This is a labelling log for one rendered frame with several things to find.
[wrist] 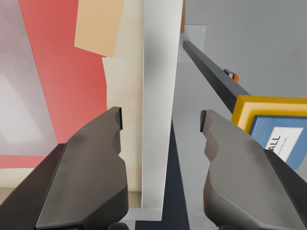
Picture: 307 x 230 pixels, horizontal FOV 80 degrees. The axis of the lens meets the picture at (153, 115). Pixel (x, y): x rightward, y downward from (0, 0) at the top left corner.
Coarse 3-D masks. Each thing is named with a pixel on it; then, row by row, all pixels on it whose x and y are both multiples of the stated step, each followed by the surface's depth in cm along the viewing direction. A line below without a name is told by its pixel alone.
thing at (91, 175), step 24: (96, 120) 10; (120, 120) 12; (72, 144) 8; (96, 144) 8; (120, 144) 10; (72, 168) 7; (96, 168) 7; (120, 168) 7; (48, 192) 6; (72, 192) 6; (96, 192) 6; (120, 192) 6; (48, 216) 5; (72, 216) 5; (96, 216) 6; (120, 216) 7
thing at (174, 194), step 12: (168, 156) 88; (168, 168) 81; (168, 180) 76; (180, 180) 75; (168, 192) 71; (180, 192) 70; (168, 204) 66; (180, 204) 66; (168, 216) 63; (180, 216) 62; (144, 228) 61; (156, 228) 60; (168, 228) 59; (180, 228) 59
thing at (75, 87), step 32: (0, 64) 24; (32, 64) 24; (64, 64) 24; (96, 64) 24; (0, 96) 26; (32, 96) 26; (64, 96) 26; (96, 96) 26; (0, 128) 29; (32, 128) 29; (64, 128) 29; (0, 160) 32; (32, 160) 32
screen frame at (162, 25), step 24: (144, 0) 17; (168, 0) 17; (144, 24) 18; (168, 24) 18; (144, 48) 19; (168, 48) 19; (144, 72) 21; (168, 72) 21; (144, 96) 22; (168, 96) 22; (144, 120) 24; (168, 120) 24; (144, 144) 26; (168, 144) 26; (144, 168) 28; (0, 192) 35; (144, 192) 31; (144, 216) 34
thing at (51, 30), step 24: (0, 0) 20; (24, 0) 20; (48, 0) 20; (72, 0) 20; (0, 24) 22; (24, 24) 22; (48, 24) 22; (72, 24) 22; (0, 48) 23; (24, 48) 23; (48, 48) 23; (72, 48) 23
